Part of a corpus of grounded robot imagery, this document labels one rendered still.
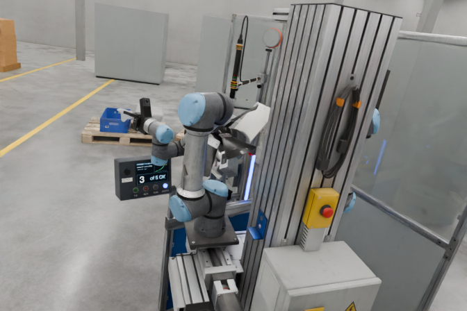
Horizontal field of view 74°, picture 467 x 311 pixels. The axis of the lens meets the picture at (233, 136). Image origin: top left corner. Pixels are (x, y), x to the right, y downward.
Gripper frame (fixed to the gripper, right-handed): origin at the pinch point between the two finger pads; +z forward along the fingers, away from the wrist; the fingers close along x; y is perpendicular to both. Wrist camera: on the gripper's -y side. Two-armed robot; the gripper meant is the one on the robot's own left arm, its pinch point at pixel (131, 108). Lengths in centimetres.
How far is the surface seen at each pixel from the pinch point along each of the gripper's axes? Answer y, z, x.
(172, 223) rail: 60, -21, 25
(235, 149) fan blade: 20, -13, 72
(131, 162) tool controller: 21.5, -18.1, -5.0
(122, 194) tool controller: 36.5, -21.0, -8.3
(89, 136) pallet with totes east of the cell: 121, 295, 102
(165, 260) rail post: 86, -21, 26
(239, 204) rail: 51, -30, 69
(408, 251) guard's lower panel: 47, -116, 131
